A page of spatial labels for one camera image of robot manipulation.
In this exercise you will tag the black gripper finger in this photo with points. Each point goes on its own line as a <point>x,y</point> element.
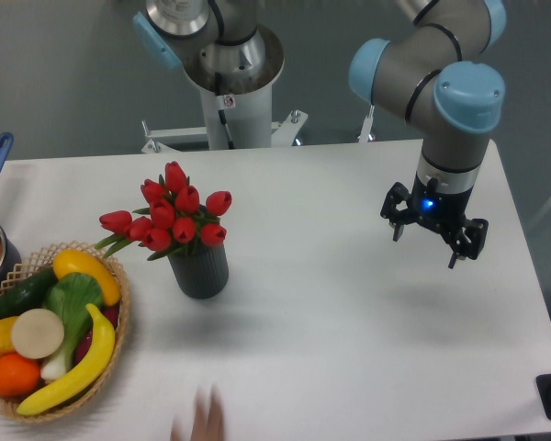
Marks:
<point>468,242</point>
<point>397,209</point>

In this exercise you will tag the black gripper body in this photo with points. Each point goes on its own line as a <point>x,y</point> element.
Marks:
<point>438,212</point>

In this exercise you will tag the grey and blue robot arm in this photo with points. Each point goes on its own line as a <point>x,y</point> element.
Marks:
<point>432,81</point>

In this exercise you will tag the dark grey ribbed vase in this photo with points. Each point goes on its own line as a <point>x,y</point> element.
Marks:
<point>203,275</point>

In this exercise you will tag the blurred human hand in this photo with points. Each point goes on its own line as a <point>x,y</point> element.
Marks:
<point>208,423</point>

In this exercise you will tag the red tulip bouquet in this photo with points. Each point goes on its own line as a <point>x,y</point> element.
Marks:
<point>175,219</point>

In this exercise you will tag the dark red vegetable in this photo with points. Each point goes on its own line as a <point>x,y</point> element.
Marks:
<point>112,314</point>

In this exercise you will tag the yellow banana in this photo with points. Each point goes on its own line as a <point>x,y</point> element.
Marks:
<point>79,377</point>

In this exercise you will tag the green bok choy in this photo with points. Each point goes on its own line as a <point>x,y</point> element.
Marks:
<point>67,299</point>

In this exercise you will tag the green cucumber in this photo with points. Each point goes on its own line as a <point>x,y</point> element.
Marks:
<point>27,294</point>

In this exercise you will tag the beige round disc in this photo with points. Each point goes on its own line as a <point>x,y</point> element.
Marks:
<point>37,333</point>

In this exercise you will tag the woven wicker basket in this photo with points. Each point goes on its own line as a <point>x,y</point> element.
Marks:
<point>40,260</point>

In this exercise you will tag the orange fruit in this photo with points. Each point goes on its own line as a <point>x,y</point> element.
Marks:
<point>18,375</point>

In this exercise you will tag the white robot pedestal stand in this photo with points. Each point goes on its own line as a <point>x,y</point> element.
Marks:
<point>232,122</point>

